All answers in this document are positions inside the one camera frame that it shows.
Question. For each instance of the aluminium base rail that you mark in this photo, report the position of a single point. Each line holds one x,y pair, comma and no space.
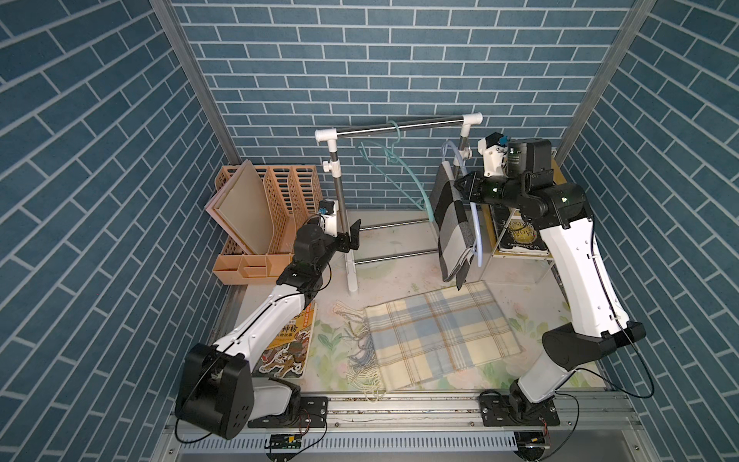
459,426

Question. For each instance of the orange plastic file organizer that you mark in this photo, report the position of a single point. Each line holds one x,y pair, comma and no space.
293,194

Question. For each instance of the green circuit board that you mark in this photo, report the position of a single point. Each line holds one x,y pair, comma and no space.
289,442

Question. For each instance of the wood and wire shelf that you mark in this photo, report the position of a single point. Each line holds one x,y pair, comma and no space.
528,206

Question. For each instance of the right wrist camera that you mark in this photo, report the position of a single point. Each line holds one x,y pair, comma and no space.
494,150

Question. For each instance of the floral table mat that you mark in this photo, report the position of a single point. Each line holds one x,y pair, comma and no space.
398,258

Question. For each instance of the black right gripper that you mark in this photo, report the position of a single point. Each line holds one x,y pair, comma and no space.
473,181

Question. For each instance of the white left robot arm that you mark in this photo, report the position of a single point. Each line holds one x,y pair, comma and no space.
217,390

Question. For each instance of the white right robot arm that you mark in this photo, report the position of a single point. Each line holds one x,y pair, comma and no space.
599,326

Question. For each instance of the yellow illustrated comic book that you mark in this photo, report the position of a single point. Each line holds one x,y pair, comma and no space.
286,356

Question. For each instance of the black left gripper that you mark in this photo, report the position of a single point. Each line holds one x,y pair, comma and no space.
352,243

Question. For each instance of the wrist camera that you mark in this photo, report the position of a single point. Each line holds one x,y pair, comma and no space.
328,217
494,150

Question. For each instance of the yellow blue plaid scarf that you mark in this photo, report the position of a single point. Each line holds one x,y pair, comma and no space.
406,343

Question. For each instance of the translucent blue clothes hanger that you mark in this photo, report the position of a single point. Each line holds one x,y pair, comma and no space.
459,161

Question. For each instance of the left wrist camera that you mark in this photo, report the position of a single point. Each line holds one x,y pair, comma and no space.
328,217

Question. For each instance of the white steel clothes rack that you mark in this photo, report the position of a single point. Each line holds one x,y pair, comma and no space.
377,146

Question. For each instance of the beige flat board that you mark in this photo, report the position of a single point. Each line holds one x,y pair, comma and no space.
241,208

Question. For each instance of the black grey checkered scarf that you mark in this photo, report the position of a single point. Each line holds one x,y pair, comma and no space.
456,239

